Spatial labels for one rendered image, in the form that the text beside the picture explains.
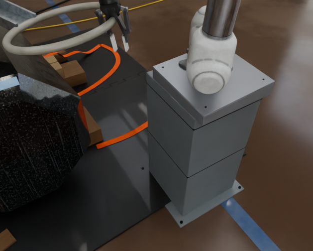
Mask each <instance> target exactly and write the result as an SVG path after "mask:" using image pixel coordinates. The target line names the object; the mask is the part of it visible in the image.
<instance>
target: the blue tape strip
mask: <svg viewBox="0 0 313 251"><path fill-rule="evenodd" d="M17 85H20V84H19V82H18V79H17V77H13V78H9V79H6V80H3V81H0V91H1V90H4V89H7V88H10V87H13V86H17Z"/></svg>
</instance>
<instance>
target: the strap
mask: <svg viewBox="0 0 313 251"><path fill-rule="evenodd" d="M99 47H104V48H106V49H108V50H110V51H111V52H112V53H113V54H114V55H115V58H116V63H115V65H114V67H113V68H112V69H111V70H110V71H109V72H108V73H107V74H106V75H105V76H104V77H103V78H101V79H100V80H99V81H97V82H96V83H94V84H93V85H91V86H90V87H88V88H86V89H85V90H83V91H81V92H79V93H78V95H79V96H81V95H83V94H85V93H87V92H89V91H90V90H92V89H93V88H95V87H96V86H98V85H99V84H101V83H102V82H103V81H105V80H106V79H107V78H108V77H110V76H111V75H112V74H113V73H114V72H115V71H116V69H117V68H118V67H119V65H120V56H119V54H118V52H117V51H116V52H114V50H113V48H111V47H109V46H106V45H104V44H98V45H97V46H96V47H94V48H93V49H91V50H90V51H88V52H82V53H87V54H89V53H92V52H94V51H95V50H97V49H98V48H99ZM79 52H80V51H73V52H71V53H68V54H66V55H61V54H60V53H57V52H52V53H49V54H47V55H45V56H43V57H44V58H45V57H49V56H52V55H54V54H58V55H60V56H62V57H68V56H71V55H73V54H76V53H79ZM147 127H148V121H147V122H145V123H144V124H142V125H141V126H139V127H138V128H136V129H134V130H132V131H130V132H128V133H126V134H124V135H122V136H119V137H117V138H114V139H111V140H108V141H105V142H102V143H99V144H97V145H96V146H97V148H98V149H100V148H103V147H106V146H108V145H111V144H114V143H117V142H120V141H122V140H125V139H127V138H129V137H131V136H133V135H135V134H137V133H139V132H140V131H142V130H144V129H145V128H147Z"/></svg>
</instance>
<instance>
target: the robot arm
mask: <svg viewBox="0 0 313 251"><path fill-rule="evenodd" d="M99 3H100V9H97V10H96V11H95V14H96V16H97V17H98V21H99V24H100V25H102V24H103V23H104V18H103V15H102V12H103V13H104V14H105V19H106V21H107V20H109V19H110V18H111V17H114V18H115V20H116V21H117V23H118V25H119V27H120V29H121V31H122V33H123V35H122V40H123V44H124V48H125V51H126V52H127V51H128V50H129V46H128V42H129V38H128V34H130V32H131V25H130V20H129V16H128V7H127V6H126V7H124V6H121V4H120V2H119V0H99ZM240 3H241V0H208V2H207V5H205V6H203V7H201V8H200V9H199V10H198V11H197V12H196V13H195V15H194V17H193V19H192V21H191V26H190V34H189V48H187V50H186V53H187V54H188V56H187V59H185V60H181V61H179V66H180V67H183V68H184V69H185V70H186V71H187V77H188V80H189V82H190V84H191V85H192V87H193V88H194V89H195V90H197V91H199V92H201V93H203V94H213V93H217V92H219V91H221V90H222V89H223V88H224V87H225V86H226V84H227V83H228V81H229V79H230V77H231V71H232V70H233V66H232V65H233V60H234V55H235V50H236V45H237V39H236V37H235V35H234V33H233V32H232V31H233V28H234V24H235V21H236V17H237V14H238V10H239V7H240ZM120 10H122V12H123V17H124V22H125V25H124V23H123V20H122V18H121V15H120V13H119V12H120ZM103 35H106V36H108V39H109V42H110V44H112V47H113V50H114V52H116V51H117V50H118V48H117V44H116V40H115V37H114V34H112V31H111V29H110V30H108V31H107V32H105V33H104V34H103Z"/></svg>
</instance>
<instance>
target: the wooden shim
mask: <svg viewBox="0 0 313 251"><path fill-rule="evenodd" d="M14 242H16V239H15V238H14V236H13V235H12V234H11V233H10V231H9V230H8V229H5V230H4V231H3V232H1V233H0V251H5V250H6V249H7V248H8V247H10V246H11V245H12V244H13V243H14Z"/></svg>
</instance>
